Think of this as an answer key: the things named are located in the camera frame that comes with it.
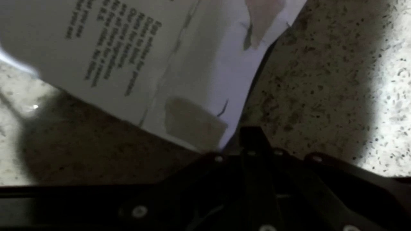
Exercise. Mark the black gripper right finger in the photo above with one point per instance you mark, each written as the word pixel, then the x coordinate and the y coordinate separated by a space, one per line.
pixel 267 187

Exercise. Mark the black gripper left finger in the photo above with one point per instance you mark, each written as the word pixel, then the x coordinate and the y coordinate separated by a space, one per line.
pixel 249 179

